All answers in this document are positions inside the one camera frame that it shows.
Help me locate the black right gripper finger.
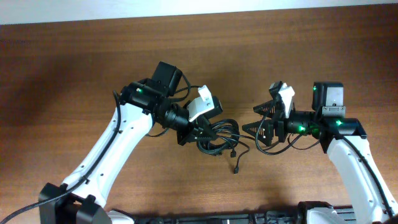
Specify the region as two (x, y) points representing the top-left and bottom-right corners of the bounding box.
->
(253, 100), (278, 118)
(242, 120), (274, 146)

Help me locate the black cable bundle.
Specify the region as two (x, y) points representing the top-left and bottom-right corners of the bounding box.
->
(195, 118), (256, 174)

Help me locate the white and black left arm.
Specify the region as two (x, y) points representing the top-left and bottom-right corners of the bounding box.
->
(39, 62), (223, 223)

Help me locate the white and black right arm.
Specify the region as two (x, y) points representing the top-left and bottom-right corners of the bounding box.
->
(242, 82), (397, 223)

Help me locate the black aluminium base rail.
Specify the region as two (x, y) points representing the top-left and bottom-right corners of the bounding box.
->
(133, 201), (358, 224)

